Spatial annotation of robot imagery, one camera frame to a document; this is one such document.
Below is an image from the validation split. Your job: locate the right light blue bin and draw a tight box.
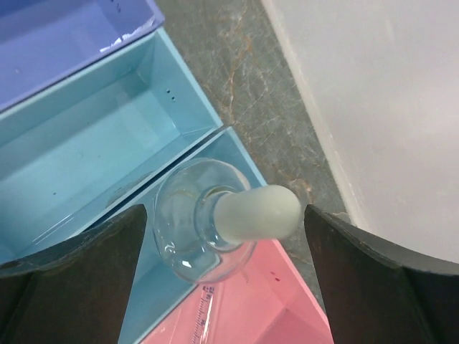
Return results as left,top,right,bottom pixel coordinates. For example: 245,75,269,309
106,128,263,343

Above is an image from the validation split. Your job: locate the glass dropper bottle white bulb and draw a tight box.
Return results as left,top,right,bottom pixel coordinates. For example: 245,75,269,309
153,158,303,284

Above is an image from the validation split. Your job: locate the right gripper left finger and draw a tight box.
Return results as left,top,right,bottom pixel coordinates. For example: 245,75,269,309
1,205,147,343

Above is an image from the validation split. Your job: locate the light blue bin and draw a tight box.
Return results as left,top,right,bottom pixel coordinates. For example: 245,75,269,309
106,128,263,343
1,28,222,262

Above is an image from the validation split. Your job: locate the pink bin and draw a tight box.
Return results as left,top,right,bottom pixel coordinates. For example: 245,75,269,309
143,240,333,343

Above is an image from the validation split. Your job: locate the left light blue bin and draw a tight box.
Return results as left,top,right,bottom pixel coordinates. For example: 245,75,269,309
1,28,222,262

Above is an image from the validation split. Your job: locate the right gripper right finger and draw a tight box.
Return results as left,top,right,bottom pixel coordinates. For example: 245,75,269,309
304,205,458,343

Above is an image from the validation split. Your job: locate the blue base measuring cylinder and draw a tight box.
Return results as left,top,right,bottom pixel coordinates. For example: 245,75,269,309
191,285,217,344

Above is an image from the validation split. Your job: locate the small purple bin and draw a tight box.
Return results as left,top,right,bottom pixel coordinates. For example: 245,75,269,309
1,1,165,110

